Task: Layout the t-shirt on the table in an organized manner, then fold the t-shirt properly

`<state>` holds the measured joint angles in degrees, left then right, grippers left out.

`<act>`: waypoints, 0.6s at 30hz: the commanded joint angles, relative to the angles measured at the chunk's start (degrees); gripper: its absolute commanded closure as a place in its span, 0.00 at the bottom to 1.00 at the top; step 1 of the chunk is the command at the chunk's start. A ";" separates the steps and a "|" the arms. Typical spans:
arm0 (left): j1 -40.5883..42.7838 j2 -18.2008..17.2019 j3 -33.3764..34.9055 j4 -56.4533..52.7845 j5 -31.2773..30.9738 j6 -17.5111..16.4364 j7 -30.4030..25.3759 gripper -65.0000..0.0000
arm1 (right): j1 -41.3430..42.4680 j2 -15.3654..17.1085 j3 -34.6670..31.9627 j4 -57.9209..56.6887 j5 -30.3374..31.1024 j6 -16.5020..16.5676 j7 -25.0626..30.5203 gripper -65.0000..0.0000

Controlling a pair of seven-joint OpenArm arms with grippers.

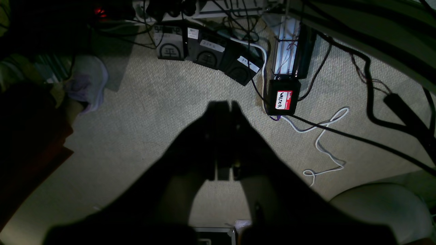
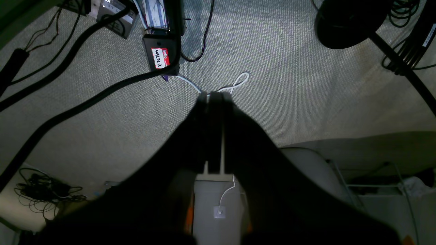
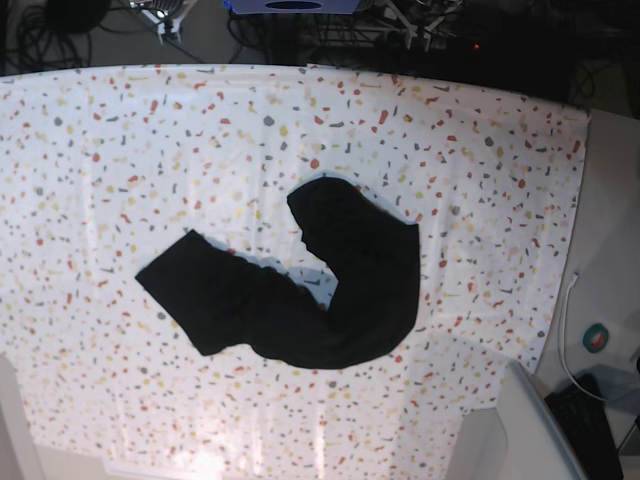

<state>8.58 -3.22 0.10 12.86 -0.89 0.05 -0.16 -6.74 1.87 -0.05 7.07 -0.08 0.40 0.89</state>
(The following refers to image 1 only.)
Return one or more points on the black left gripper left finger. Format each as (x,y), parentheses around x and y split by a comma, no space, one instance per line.
(154,210)

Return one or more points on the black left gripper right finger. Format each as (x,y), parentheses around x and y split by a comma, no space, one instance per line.
(284,210)

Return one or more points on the black box with name sticker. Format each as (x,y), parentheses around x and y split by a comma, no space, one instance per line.
(282,97)

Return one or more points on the grey round stool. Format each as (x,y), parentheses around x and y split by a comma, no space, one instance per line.
(391,205)

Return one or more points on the purple cloth on floor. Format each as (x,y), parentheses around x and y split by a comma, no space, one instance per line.
(88,81)

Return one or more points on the black foot pedal right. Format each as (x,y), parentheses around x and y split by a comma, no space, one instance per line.
(240,64)

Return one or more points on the black foot pedal left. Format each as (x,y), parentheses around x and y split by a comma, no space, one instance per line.
(169,42)

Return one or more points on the white power strip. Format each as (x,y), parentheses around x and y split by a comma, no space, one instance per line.
(206,9)

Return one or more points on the aluminium frame leg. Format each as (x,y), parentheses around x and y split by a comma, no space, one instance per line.
(293,48)

